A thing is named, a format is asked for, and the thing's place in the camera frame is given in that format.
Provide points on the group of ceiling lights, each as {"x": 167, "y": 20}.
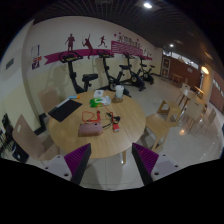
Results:
{"x": 147, "y": 5}

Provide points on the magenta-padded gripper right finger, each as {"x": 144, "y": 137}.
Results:
{"x": 146, "y": 159}

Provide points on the wall posters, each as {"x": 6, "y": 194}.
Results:
{"x": 35, "y": 56}

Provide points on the clear white plastic pack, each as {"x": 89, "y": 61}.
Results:
{"x": 106, "y": 100}

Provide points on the round wooden coaster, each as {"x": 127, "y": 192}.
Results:
{"x": 117, "y": 99}

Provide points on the green tissue pack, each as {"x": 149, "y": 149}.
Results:
{"x": 96, "y": 102}

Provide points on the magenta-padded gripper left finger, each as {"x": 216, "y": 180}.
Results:
{"x": 77, "y": 159}

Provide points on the group of dining tables and chairs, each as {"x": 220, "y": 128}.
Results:
{"x": 195, "y": 106}

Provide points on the dark wall sign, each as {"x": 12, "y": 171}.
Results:
{"x": 10, "y": 63}

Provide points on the white cup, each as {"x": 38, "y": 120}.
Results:
{"x": 119, "y": 91}

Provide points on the blue and orange marker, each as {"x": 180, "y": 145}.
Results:
{"x": 74, "y": 97}

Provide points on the small white box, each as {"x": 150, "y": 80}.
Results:
{"x": 98, "y": 93}

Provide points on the black exercise bike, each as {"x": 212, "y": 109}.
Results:
{"x": 146, "y": 75}
{"x": 108, "y": 73}
{"x": 133, "y": 76}
{"x": 71, "y": 71}

